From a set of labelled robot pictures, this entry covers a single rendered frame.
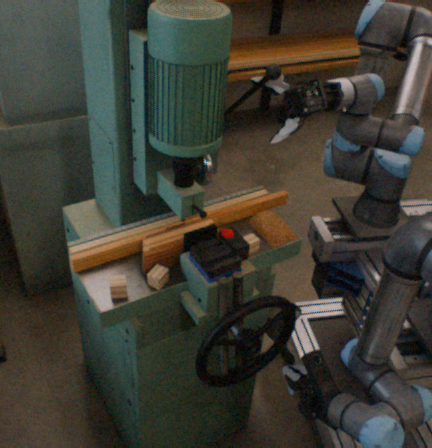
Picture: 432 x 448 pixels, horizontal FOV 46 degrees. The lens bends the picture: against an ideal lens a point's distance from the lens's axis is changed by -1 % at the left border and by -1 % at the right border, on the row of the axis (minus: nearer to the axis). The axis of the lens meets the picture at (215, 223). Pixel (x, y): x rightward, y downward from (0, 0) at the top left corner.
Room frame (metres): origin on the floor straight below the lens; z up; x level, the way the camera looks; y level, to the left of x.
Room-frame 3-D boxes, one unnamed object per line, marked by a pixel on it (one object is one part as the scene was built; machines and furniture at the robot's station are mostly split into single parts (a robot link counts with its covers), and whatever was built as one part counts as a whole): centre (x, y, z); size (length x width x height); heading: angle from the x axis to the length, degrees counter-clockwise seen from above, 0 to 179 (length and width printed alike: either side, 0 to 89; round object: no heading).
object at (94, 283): (1.00, 0.03, 0.87); 0.61 x 0.30 x 0.06; 124
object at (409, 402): (0.65, -0.43, 0.86); 0.11 x 0.11 x 0.08; 30
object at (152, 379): (1.19, 0.16, 0.36); 0.58 x 0.45 x 0.71; 34
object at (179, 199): (1.11, 0.10, 1.03); 0.14 x 0.07 x 0.09; 34
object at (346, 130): (1.22, -0.35, 1.20); 0.11 x 0.08 x 0.11; 71
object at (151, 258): (1.00, 0.07, 0.93); 0.24 x 0.01 x 0.06; 124
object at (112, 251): (1.11, 0.07, 0.92); 0.67 x 0.02 x 0.04; 124
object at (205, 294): (0.93, -0.01, 0.92); 0.15 x 0.13 x 0.09; 124
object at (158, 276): (0.91, 0.13, 0.92); 0.04 x 0.03 x 0.04; 155
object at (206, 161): (1.27, 0.06, 1.02); 0.12 x 0.03 x 0.12; 34
